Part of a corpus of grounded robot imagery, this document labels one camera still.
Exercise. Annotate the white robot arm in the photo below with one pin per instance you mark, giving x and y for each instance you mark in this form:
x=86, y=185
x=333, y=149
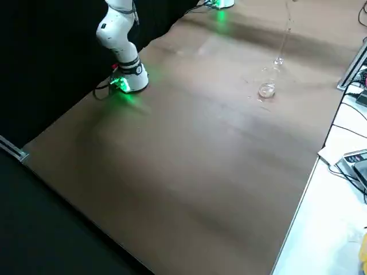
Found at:
x=223, y=3
x=123, y=43

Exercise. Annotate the clear glass beaker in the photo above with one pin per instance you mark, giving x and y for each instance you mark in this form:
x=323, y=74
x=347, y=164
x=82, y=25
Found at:
x=267, y=91

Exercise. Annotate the grey labelled device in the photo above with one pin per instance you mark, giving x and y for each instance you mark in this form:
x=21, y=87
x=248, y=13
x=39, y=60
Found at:
x=355, y=160

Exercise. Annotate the black adapter block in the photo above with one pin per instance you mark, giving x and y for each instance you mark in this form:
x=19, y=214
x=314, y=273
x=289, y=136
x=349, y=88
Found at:
x=362, y=99

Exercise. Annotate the yellow object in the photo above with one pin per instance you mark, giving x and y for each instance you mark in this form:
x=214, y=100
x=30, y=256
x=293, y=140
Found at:
x=363, y=257

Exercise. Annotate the silver aluminium frame post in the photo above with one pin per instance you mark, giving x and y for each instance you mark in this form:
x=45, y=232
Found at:
x=354, y=66
x=14, y=150

